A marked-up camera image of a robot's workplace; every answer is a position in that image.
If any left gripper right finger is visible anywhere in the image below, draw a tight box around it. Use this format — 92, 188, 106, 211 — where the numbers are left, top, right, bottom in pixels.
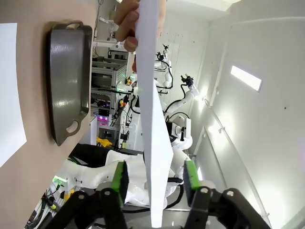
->
183, 161, 271, 229

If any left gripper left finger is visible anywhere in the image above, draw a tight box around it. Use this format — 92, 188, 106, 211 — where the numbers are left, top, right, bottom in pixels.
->
44, 161, 130, 229

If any white A4 paper sheet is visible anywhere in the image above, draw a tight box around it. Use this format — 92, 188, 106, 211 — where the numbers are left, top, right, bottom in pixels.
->
134, 0, 174, 229
0, 22, 27, 168

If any white robot arm black gripper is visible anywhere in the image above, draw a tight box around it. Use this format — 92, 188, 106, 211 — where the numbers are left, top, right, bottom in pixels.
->
166, 74, 200, 115

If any person's left hand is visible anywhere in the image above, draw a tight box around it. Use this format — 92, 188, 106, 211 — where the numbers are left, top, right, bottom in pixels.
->
113, 0, 141, 72

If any black cloth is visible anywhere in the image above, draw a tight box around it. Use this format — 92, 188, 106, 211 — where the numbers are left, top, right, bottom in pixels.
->
69, 143, 112, 167

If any yellow object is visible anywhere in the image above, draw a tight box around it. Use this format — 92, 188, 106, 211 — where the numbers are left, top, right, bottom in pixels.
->
96, 137, 112, 147

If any metal equipment rack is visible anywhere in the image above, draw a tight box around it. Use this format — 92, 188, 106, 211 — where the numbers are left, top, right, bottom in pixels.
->
91, 59, 127, 115

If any brown plastic serving tray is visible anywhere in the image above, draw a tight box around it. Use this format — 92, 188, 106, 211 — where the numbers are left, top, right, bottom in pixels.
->
46, 20, 93, 147

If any rectangular ceiling light panel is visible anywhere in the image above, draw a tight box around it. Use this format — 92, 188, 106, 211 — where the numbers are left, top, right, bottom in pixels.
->
230, 65, 264, 93

